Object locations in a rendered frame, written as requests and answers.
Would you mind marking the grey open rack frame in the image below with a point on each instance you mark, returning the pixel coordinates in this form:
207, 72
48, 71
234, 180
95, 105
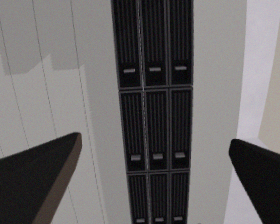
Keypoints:
58, 76

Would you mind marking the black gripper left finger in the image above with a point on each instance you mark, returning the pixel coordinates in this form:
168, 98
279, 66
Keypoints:
33, 182

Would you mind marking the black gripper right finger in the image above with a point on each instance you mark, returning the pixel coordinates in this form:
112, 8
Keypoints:
258, 170

